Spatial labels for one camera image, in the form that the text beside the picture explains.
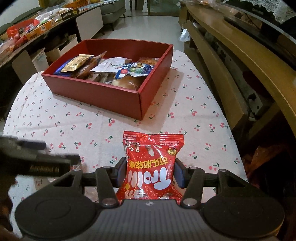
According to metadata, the red cola candy packet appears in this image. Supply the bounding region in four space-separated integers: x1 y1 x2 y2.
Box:
116 131 185 203

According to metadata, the steamed cake snack packet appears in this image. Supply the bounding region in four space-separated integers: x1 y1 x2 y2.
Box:
111 75 145 90

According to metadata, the blue coconut snack packet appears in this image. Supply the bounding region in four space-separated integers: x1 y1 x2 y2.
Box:
115 62 154 79

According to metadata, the gold snack packet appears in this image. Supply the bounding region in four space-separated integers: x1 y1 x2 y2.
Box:
60 54 93 73

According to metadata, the green white snack packet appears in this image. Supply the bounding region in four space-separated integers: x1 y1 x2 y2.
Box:
72 51 107 80

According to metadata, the cherry print tablecloth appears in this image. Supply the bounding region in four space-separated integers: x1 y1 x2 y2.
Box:
3 50 248 241

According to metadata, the red cardboard box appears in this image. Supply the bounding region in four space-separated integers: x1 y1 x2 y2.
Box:
42 39 173 120

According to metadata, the grey coffee table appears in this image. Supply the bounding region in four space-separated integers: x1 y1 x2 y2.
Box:
1 4 103 82

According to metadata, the red plastic basin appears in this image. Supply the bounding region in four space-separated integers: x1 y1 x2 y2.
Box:
6 19 40 38

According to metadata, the white storage bin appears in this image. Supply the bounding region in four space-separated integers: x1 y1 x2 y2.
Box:
45 34 78 65

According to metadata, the orange flat box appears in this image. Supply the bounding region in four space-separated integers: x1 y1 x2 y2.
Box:
26 20 55 41

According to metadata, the orange basket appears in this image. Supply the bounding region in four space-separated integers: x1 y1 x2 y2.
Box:
63 0 88 9

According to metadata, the white lace cover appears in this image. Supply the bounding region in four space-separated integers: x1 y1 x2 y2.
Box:
222 0 295 24

